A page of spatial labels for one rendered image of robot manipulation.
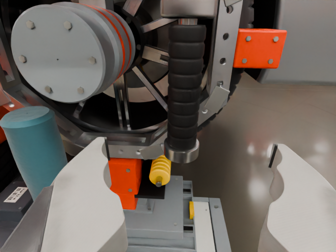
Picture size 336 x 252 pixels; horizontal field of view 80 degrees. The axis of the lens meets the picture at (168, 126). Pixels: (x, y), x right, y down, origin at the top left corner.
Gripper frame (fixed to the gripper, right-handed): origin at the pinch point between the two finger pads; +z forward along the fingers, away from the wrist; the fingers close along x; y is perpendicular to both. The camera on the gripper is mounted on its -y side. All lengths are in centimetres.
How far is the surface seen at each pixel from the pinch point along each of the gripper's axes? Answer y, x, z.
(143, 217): 61, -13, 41
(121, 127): 21.7, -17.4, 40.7
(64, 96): 3.3, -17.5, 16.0
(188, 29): -6.1, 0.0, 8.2
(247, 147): 83, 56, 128
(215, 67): 1.6, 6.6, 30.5
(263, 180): 83, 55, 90
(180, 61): -3.4, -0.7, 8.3
